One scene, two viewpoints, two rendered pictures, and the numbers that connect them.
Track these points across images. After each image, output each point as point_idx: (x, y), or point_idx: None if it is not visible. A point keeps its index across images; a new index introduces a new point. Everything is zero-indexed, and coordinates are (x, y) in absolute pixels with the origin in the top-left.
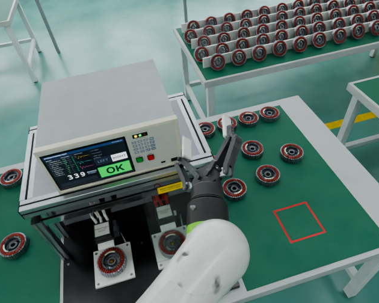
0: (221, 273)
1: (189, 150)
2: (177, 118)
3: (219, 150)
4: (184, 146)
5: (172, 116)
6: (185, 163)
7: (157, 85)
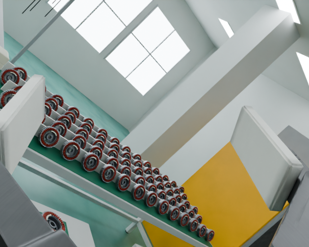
0: None
1: (24, 139)
2: (7, 59)
3: (291, 212)
4: (26, 103)
5: None
6: None
7: None
